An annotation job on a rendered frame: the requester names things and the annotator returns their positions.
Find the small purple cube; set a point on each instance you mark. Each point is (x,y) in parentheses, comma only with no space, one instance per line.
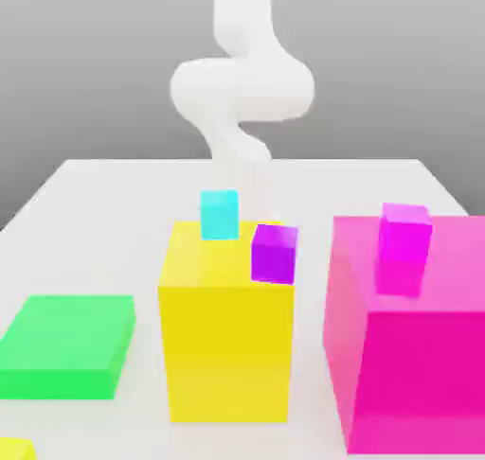
(273,257)

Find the large pink box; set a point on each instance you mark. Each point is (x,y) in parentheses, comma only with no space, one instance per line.
(413,376)

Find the small cyan cube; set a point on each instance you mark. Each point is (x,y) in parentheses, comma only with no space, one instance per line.
(219,214)

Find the small magenta cube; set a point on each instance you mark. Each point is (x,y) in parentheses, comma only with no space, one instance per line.
(403,253)

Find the large green box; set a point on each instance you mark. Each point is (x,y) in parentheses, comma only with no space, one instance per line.
(64,346)

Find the small yellow cube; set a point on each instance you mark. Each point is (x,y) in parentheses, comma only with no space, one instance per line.
(15,450)

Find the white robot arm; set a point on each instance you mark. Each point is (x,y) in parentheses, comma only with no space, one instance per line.
(242,89)

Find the large yellow box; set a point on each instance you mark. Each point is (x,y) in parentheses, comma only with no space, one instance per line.
(227,346)

